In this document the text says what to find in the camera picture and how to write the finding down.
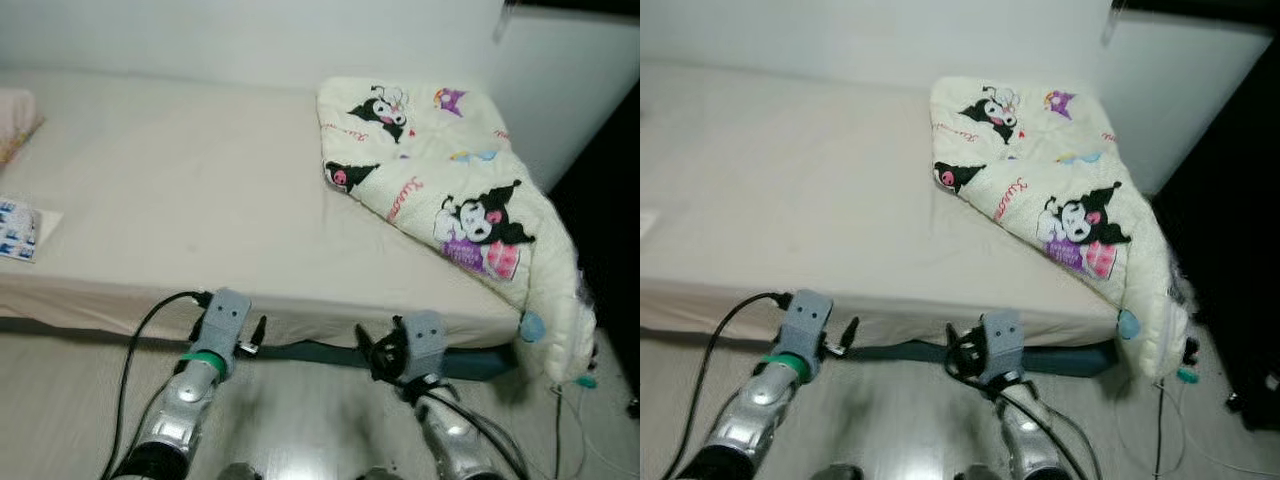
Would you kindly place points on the pink patterned pillow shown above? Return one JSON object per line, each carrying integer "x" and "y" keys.
{"x": 15, "y": 125}

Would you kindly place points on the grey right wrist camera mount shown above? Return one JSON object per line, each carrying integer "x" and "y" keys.
{"x": 1003, "y": 345}
{"x": 425, "y": 345}

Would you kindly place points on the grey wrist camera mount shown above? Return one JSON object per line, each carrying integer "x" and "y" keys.
{"x": 225, "y": 318}
{"x": 425, "y": 345}
{"x": 1003, "y": 345}
{"x": 805, "y": 320}

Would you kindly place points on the grey robot leg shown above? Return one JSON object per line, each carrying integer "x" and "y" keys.
{"x": 972, "y": 475}
{"x": 375, "y": 475}
{"x": 240, "y": 473}
{"x": 842, "y": 474}

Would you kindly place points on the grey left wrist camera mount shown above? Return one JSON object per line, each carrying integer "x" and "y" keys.
{"x": 805, "y": 320}
{"x": 225, "y": 318}

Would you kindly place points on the green plug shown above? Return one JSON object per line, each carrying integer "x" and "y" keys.
{"x": 586, "y": 381}
{"x": 1186, "y": 376}

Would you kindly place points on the grey left robot leg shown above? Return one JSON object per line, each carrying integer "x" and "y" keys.
{"x": 842, "y": 474}
{"x": 240, "y": 473}

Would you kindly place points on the cream cartoon print blanket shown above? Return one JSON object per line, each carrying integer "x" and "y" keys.
{"x": 1060, "y": 160}
{"x": 450, "y": 160}

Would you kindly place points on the black wall shelf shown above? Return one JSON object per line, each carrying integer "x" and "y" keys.
{"x": 1200, "y": 5}
{"x": 580, "y": 5}

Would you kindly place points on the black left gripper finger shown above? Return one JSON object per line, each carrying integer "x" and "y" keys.
{"x": 852, "y": 332}
{"x": 260, "y": 332}

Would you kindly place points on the dark blue bed frame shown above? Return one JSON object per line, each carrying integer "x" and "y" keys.
{"x": 310, "y": 352}
{"x": 900, "y": 352}

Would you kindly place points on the grey right robot leg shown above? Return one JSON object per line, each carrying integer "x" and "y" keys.
{"x": 972, "y": 475}
{"x": 375, "y": 475}

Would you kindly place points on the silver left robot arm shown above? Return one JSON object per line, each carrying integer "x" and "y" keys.
{"x": 180, "y": 410}
{"x": 750, "y": 415}

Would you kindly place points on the mattress with cream sheet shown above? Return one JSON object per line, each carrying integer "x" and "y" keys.
{"x": 180, "y": 180}
{"x": 780, "y": 180}

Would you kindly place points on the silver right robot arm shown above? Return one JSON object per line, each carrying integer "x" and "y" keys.
{"x": 1035, "y": 440}
{"x": 455, "y": 440}

